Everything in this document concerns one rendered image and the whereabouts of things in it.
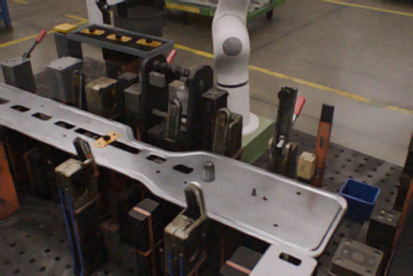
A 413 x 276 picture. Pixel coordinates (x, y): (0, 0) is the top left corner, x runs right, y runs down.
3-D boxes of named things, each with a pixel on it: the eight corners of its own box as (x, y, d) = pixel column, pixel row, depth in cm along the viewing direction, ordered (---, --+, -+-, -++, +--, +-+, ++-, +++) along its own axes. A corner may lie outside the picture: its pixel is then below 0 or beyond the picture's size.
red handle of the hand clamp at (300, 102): (271, 143, 113) (294, 93, 118) (272, 147, 115) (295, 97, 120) (286, 148, 111) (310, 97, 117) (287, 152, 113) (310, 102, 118)
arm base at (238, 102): (234, 107, 186) (232, 66, 176) (269, 122, 174) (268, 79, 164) (200, 125, 176) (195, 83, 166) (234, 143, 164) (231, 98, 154)
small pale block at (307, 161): (285, 265, 127) (298, 157, 108) (290, 257, 130) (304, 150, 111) (296, 270, 125) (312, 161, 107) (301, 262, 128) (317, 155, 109)
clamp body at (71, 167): (64, 271, 126) (40, 169, 108) (96, 243, 134) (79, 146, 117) (88, 285, 121) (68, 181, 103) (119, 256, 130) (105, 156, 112)
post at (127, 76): (127, 178, 162) (116, 75, 142) (136, 171, 166) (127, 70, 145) (139, 182, 160) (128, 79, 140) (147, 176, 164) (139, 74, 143)
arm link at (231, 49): (246, 72, 170) (245, 9, 157) (252, 95, 154) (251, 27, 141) (214, 75, 170) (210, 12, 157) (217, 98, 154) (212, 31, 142)
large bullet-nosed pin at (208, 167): (200, 184, 113) (200, 161, 109) (206, 177, 115) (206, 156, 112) (210, 187, 111) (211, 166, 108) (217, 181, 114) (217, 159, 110)
